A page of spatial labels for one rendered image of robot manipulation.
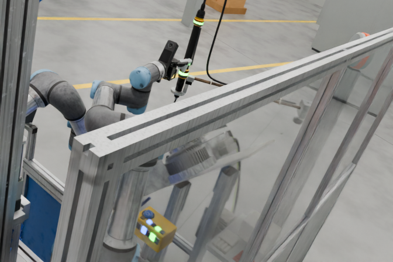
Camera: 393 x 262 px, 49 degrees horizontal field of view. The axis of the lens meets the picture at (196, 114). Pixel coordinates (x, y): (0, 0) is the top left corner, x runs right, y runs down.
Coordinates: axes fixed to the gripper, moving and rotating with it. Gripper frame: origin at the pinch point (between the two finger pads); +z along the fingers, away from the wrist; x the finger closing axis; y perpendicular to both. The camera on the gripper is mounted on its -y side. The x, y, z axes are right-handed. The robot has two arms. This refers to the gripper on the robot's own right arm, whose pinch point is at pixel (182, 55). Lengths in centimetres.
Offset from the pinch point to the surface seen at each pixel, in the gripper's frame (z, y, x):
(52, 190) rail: -24, 85, -36
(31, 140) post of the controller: -19, 68, -57
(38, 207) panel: -21, 104, -46
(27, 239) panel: -20, 132, -51
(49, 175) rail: -21, 81, -43
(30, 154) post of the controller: -19, 76, -57
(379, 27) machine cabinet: 722, 70, 69
